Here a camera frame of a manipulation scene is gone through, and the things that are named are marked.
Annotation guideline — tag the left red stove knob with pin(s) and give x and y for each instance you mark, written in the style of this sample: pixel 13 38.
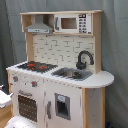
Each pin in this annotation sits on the left red stove knob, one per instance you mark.
pixel 15 78

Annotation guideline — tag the black toy faucet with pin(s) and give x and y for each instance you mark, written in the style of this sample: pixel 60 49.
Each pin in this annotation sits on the black toy faucet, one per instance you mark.
pixel 81 64

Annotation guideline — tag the white toy oven door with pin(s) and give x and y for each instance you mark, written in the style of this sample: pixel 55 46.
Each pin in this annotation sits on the white toy oven door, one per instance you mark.
pixel 28 104

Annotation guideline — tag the red stove knob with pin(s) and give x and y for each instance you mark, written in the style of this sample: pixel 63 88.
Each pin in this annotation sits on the red stove knob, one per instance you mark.
pixel 15 78
pixel 34 84

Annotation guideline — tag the black toy stovetop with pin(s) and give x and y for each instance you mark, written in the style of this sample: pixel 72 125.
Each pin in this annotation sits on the black toy stovetop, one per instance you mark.
pixel 37 66

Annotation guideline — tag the grey range hood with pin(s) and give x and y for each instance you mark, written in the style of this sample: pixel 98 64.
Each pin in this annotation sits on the grey range hood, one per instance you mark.
pixel 43 23

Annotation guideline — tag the grey toy sink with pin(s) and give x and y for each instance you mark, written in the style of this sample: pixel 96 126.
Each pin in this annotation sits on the grey toy sink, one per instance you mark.
pixel 73 74

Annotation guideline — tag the white cabinet door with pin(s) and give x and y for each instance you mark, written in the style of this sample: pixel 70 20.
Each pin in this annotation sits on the white cabinet door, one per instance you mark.
pixel 63 106

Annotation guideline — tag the toy microwave door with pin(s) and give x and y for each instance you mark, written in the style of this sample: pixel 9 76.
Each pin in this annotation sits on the toy microwave door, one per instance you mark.
pixel 66 23

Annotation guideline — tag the wooden toy kitchen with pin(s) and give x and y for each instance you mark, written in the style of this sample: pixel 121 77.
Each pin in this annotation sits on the wooden toy kitchen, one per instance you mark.
pixel 62 50

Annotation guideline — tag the right red stove knob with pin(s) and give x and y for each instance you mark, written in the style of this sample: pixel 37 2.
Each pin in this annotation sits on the right red stove knob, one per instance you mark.
pixel 34 84

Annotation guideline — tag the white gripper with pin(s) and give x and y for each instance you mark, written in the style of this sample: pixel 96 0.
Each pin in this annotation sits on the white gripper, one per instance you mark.
pixel 5 100

